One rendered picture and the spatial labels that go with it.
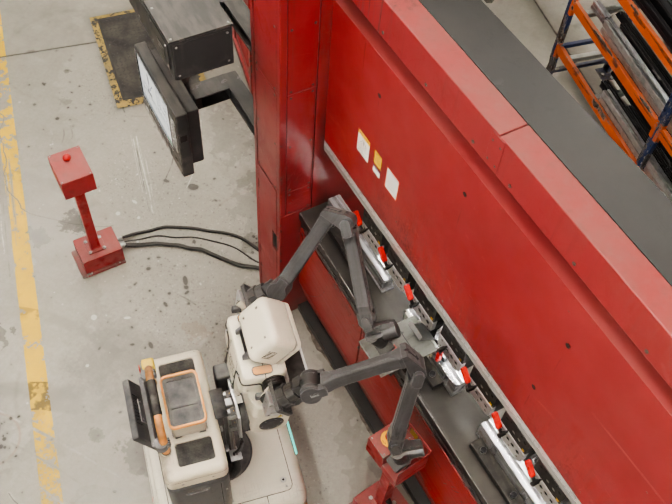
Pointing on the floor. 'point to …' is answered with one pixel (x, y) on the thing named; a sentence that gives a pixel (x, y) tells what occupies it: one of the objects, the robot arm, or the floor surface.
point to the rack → (614, 72)
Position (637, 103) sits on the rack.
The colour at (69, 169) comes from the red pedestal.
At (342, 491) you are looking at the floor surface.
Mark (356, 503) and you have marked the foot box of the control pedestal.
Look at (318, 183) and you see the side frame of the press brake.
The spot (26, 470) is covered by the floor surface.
